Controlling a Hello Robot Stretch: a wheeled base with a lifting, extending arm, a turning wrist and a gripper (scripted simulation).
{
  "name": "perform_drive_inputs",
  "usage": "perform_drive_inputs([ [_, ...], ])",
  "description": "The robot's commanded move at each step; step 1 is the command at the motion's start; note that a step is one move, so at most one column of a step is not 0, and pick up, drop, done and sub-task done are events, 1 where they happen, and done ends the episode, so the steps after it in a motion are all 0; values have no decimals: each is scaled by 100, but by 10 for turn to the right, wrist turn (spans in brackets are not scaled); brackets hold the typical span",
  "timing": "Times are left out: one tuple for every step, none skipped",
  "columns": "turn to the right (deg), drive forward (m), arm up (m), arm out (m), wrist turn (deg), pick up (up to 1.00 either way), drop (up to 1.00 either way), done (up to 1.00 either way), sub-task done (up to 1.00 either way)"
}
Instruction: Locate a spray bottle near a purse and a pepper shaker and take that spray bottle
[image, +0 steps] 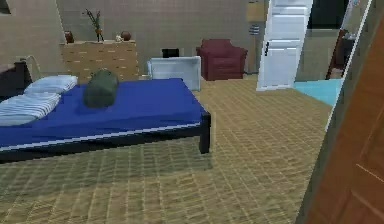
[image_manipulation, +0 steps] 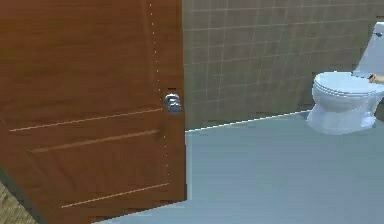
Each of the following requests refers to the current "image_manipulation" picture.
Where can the brown wooden room door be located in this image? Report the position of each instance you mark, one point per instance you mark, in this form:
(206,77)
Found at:
(83,100)

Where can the white toilet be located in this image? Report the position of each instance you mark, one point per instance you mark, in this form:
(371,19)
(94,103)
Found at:
(346,96)

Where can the small tan object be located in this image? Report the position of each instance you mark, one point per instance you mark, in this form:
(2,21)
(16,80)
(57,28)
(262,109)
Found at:
(377,79)

